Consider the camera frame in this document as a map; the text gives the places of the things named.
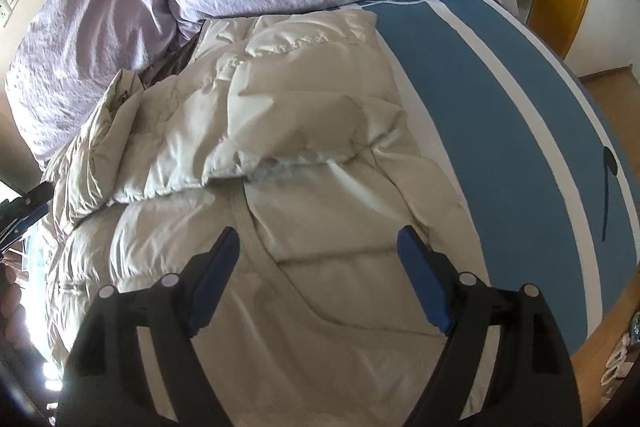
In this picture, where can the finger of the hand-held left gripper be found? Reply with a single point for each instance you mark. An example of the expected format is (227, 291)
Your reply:
(31, 199)

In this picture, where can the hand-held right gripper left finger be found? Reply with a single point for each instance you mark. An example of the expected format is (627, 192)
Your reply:
(217, 267)

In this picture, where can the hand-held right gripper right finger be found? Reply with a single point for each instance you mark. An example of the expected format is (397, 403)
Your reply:
(422, 277)

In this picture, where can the beige puffer jacket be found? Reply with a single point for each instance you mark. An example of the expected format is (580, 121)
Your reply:
(300, 132)

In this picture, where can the greyish purple bedding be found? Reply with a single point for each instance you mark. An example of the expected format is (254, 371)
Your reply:
(90, 47)

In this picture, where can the blue white striped bed sheet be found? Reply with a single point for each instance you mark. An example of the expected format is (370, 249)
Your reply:
(500, 132)

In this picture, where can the white slippers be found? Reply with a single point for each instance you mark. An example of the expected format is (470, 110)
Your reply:
(617, 359)

